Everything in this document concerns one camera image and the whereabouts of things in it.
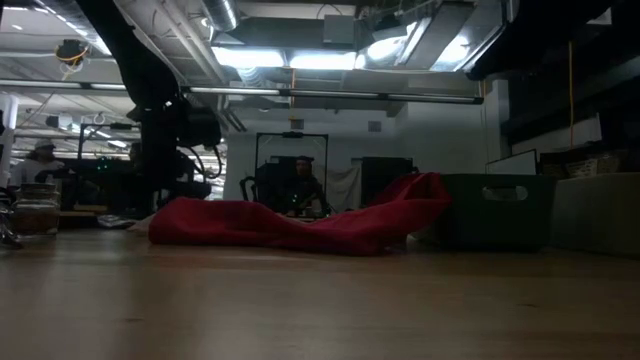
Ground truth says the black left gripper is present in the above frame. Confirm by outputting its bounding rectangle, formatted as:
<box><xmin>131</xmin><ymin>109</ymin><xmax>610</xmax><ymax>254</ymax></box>
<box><xmin>127</xmin><ymin>97</ymin><xmax>182</xmax><ymax>217</ymax></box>

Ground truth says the cork-stoppered glass spice jar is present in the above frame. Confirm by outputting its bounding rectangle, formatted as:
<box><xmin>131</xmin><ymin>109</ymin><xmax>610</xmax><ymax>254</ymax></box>
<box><xmin>10</xmin><ymin>182</ymin><xmax>62</xmax><ymax>236</ymax></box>

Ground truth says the pale pink cloth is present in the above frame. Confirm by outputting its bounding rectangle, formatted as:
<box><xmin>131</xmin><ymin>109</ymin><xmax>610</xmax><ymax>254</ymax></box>
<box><xmin>126</xmin><ymin>214</ymin><xmax>156</xmax><ymax>234</ymax></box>

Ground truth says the black office chair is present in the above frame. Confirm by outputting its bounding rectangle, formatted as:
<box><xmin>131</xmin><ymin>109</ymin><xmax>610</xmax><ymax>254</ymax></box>
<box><xmin>238</xmin><ymin>174</ymin><xmax>266</xmax><ymax>204</ymax></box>

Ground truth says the white hanging sheet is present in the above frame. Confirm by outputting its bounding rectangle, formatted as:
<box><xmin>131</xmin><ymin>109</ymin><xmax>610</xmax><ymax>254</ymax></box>
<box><xmin>324</xmin><ymin>162</ymin><xmax>362</xmax><ymax>211</ymax></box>

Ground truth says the red cloth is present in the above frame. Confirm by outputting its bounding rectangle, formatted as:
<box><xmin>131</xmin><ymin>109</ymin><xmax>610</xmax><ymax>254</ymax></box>
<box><xmin>147</xmin><ymin>171</ymin><xmax>454</xmax><ymax>258</ymax></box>

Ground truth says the dark cabinet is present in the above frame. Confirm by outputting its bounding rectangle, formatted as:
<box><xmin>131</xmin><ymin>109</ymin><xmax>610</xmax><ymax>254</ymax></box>
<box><xmin>360</xmin><ymin>156</ymin><xmax>416</xmax><ymax>194</ymax></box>

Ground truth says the grey ceiling box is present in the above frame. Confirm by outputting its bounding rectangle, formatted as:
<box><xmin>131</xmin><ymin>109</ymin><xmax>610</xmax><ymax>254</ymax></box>
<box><xmin>322</xmin><ymin>13</ymin><xmax>357</xmax><ymax>45</ymax></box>

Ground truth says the long ceiling light bar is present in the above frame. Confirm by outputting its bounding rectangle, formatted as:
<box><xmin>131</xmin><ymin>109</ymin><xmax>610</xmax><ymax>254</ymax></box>
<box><xmin>0</xmin><ymin>78</ymin><xmax>485</xmax><ymax>105</ymax></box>

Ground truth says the teal plastic bin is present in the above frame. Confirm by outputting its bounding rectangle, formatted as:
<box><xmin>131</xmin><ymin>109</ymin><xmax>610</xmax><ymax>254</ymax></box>
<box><xmin>432</xmin><ymin>173</ymin><xmax>557</xmax><ymax>252</ymax></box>

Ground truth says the whiteboard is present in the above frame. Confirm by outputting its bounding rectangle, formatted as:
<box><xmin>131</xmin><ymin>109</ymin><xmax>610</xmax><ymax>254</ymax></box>
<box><xmin>484</xmin><ymin>148</ymin><xmax>539</xmax><ymax>176</ymax></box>

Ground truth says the dark storage box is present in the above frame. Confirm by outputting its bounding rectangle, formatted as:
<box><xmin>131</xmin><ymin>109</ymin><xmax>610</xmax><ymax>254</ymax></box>
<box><xmin>538</xmin><ymin>151</ymin><xmax>571</xmax><ymax>176</ymax></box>

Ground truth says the woven basket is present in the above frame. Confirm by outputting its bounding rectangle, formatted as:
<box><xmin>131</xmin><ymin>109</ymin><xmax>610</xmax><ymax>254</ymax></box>
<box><xmin>564</xmin><ymin>148</ymin><xmax>630</xmax><ymax>179</ymax></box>

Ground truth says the translucent grey plastic bin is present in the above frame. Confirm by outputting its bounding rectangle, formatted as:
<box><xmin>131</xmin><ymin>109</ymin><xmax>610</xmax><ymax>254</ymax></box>
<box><xmin>548</xmin><ymin>171</ymin><xmax>640</xmax><ymax>259</ymax></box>

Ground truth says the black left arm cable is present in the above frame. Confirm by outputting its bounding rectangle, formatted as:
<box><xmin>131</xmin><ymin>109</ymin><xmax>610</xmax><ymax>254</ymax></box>
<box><xmin>178</xmin><ymin>143</ymin><xmax>225</xmax><ymax>182</ymax></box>

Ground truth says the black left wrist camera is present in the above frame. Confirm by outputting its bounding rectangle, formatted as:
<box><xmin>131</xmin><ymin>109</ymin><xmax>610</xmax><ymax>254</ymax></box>
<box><xmin>178</xmin><ymin>104</ymin><xmax>224</xmax><ymax>150</ymax></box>

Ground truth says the black gantry frame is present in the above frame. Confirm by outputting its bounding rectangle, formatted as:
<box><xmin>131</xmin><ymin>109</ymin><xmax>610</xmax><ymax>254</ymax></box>
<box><xmin>254</xmin><ymin>130</ymin><xmax>330</xmax><ymax>216</ymax></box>

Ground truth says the yellow cable reel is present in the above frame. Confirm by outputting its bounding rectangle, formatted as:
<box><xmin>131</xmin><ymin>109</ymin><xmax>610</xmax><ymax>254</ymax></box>
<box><xmin>54</xmin><ymin>38</ymin><xmax>92</xmax><ymax>69</ymax></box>

